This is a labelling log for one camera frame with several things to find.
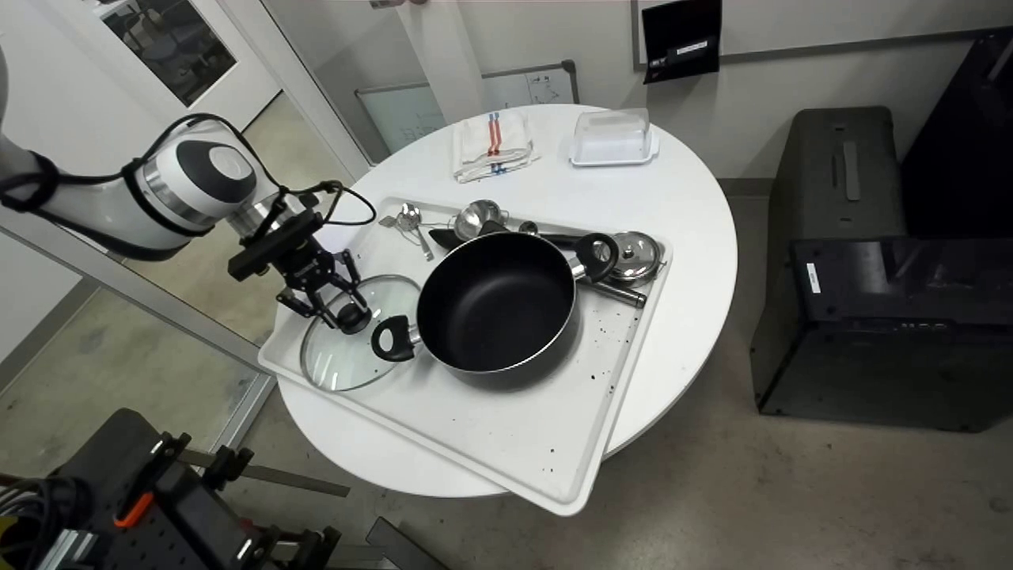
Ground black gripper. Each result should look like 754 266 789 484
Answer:
272 242 373 334

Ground glass pot lid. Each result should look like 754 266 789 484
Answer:
298 271 426 396

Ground steel ladle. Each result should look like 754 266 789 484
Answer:
426 197 542 253

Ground white plastic tray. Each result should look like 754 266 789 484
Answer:
257 193 674 518

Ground black tool cart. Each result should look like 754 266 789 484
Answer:
0 404 348 570

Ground small white board panel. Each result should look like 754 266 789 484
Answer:
478 55 581 114

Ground clear plastic butter dish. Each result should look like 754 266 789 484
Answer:
566 103 660 172

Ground white round table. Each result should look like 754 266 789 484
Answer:
272 100 741 502

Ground black box cabinet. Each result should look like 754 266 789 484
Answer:
746 103 1013 432

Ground tall black case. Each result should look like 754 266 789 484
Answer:
899 25 1013 240

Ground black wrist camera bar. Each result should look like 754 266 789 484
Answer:
224 210 325 285

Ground black pot with handles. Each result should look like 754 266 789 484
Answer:
368 226 623 384

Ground aluminium frame beam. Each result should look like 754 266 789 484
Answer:
0 198 286 451

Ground glass wall panel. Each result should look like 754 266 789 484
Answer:
350 78 448 159

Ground steel utensil handle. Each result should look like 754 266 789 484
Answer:
573 275 649 314

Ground wall poster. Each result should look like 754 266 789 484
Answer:
93 0 244 109

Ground black wall sign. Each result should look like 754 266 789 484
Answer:
640 0 726 86

